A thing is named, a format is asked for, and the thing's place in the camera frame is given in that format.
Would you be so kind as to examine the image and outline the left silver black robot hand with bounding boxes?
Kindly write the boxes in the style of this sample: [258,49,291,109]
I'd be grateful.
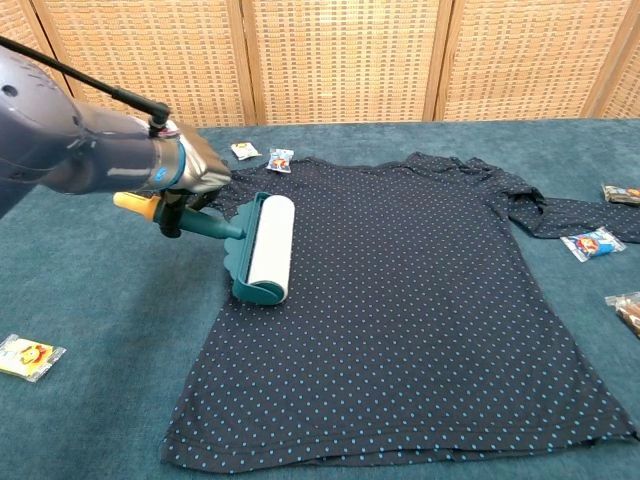
[158,119,233,240]

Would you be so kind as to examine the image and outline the teal white lint roller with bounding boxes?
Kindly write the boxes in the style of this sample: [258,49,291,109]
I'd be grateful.
[112,191,296,306]

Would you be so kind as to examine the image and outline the dark blue polka dot shirt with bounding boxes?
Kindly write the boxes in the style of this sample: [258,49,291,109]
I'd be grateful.
[158,152,640,475]

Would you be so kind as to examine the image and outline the blue white snack packet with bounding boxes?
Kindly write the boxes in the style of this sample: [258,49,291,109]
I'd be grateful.
[265,147,295,175]

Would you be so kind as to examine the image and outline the woven bamboo folding screen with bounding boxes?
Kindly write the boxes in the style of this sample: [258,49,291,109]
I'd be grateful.
[0,0,640,146]

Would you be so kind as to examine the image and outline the yellow white snack packet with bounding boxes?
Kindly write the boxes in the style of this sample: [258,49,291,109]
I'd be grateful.
[0,333,68,384]

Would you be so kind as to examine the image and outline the teal plush table cover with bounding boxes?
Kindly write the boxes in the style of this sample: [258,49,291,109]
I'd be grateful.
[0,117,640,480]

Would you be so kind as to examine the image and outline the large blue snack packet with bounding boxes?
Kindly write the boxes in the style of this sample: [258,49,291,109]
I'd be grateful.
[559,225,628,264]

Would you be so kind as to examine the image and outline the dark clear snack packet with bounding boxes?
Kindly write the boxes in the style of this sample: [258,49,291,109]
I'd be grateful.
[601,183,640,207]

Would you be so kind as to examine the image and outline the brown snack in clear wrapper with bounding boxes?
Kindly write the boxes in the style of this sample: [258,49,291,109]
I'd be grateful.
[603,292,640,341]

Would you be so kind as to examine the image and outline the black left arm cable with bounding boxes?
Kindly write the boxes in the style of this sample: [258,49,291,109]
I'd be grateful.
[0,34,174,137]

